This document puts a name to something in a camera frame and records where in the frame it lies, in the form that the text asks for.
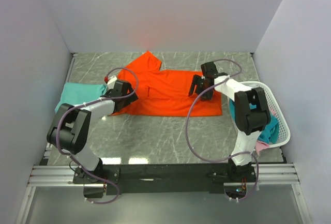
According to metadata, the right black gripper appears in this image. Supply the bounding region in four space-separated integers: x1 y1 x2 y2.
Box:
188 74 214 101

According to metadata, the orange t-shirt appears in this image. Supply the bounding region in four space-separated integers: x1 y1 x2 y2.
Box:
108 50 223 117

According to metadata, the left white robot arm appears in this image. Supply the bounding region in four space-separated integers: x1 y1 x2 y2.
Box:
47 77 138 184

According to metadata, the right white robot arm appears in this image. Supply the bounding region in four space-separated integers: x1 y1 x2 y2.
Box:
185 62 271 182

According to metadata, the folded mint green t-shirt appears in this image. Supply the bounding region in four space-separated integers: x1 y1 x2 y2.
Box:
55 82 107 113

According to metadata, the teal t-shirt in basket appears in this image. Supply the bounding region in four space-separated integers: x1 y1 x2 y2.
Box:
229 100 279 144

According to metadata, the pink garment in basket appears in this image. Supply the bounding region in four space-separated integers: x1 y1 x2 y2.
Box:
255 109 279 155

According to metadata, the white plastic laundry basket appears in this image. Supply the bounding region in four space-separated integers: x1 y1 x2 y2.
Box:
242 81 291 148

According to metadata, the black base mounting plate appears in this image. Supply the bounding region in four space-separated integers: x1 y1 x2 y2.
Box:
72 163 257 199

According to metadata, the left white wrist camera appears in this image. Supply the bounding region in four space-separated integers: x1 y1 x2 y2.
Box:
104 76 117 90

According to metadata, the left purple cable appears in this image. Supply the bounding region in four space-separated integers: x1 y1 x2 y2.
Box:
55 66 140 205

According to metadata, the aluminium frame rail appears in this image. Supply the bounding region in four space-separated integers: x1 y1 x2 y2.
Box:
27 164 300 187

